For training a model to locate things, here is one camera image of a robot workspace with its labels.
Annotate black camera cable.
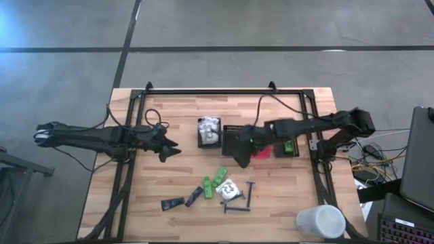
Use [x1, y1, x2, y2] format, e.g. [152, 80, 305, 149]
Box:
[253, 93, 318, 128]
[144, 107, 170, 130]

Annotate black left camera cable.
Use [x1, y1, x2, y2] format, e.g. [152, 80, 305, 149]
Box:
[144, 107, 170, 130]

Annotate red slotted plastic basket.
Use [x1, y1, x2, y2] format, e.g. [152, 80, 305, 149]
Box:
[251, 145, 273, 160]

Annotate white plastic cup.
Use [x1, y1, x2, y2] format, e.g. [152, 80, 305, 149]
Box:
[295, 204, 347, 239]

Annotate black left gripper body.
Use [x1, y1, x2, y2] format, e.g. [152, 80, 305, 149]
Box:
[140, 123, 171, 153]

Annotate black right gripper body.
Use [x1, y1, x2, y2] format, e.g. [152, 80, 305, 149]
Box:
[239, 123, 275, 153]

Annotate grey laptop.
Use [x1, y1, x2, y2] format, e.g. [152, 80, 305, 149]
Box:
[399, 106, 434, 214]

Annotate black neighbouring table frame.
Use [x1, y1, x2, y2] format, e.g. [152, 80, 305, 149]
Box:
[0, 146, 56, 244]

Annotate clear vanity pack bag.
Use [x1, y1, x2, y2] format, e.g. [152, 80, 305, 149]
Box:
[205, 118, 220, 135]
[214, 178, 242, 201]
[199, 117, 214, 132]
[200, 130, 220, 145]

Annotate black right camera cable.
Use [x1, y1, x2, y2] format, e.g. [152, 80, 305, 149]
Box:
[253, 93, 318, 128]

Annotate black aluminium table frame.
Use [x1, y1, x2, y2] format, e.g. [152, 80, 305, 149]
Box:
[77, 81, 370, 244]

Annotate black power adapter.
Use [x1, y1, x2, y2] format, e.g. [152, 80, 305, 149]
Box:
[361, 144, 379, 159]

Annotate dark blue shave cream tube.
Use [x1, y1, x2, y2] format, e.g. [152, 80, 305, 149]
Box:
[160, 197, 186, 212]
[184, 185, 205, 208]

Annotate yellow cable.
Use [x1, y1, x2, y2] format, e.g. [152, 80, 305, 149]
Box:
[351, 159, 410, 172]

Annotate black strap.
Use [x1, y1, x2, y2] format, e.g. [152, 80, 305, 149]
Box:
[356, 178, 403, 204]

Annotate black keyboard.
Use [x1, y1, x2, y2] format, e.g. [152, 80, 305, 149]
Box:
[376, 213, 434, 244]

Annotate black slotted plastic basket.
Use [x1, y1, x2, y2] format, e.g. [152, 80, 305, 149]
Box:
[221, 124, 254, 157]
[273, 135, 300, 159]
[197, 116, 224, 150]

